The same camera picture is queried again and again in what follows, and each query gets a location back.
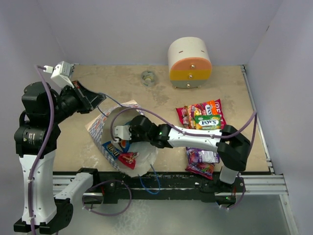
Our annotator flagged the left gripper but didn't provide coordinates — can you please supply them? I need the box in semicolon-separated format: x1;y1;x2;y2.
47;80;106;124

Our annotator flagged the red small candy packet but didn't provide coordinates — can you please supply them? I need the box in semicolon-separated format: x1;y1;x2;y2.
118;152;139;170

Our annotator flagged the blue m&m's packet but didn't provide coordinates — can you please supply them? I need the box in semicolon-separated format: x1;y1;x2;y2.
102;141;122;162

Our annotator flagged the checkered paper bag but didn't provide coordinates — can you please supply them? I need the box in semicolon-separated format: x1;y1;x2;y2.
85;92;161;195

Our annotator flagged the pink REAL crisps bag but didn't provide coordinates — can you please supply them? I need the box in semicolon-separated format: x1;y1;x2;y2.
176;99;226;129

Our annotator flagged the green Fox's candy bag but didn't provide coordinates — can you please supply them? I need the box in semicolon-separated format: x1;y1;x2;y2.
195;115;221;130

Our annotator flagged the purple snack packet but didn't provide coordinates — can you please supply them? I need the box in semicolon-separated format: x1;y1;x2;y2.
185;147;220;180

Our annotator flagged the orange snack packet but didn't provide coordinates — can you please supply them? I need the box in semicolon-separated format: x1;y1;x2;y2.
205;99;222;115

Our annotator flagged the blue snack bag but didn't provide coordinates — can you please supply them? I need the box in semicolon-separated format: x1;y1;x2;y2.
119;122;132;152

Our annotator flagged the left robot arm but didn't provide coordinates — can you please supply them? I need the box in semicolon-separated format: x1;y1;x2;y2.
14;81;106;235

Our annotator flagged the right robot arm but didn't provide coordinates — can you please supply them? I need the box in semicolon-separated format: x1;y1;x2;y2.
128;115;252;191

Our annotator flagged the white mini drawer cabinet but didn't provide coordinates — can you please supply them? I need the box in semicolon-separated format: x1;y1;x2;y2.
167;37;212;89

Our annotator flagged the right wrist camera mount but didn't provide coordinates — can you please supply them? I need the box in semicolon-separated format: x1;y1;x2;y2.
113;125;132;142

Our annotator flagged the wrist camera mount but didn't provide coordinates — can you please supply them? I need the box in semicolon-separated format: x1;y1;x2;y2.
44;61;75;88
113;125;132;142

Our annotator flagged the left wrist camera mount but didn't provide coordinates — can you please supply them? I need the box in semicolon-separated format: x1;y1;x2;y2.
44;61;75;88

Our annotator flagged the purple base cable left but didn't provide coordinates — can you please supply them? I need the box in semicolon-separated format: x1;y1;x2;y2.
82;179;133;216

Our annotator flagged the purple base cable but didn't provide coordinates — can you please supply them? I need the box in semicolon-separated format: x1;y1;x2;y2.
219;176;246;211
82;179;133;216

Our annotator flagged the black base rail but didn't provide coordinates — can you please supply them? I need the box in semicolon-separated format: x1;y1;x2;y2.
84;171;246;204

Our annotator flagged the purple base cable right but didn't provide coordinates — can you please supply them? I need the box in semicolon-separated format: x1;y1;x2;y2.
219;176;246;211

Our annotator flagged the aluminium frame rail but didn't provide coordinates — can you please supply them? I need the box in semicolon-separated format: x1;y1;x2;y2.
53;175;289;195

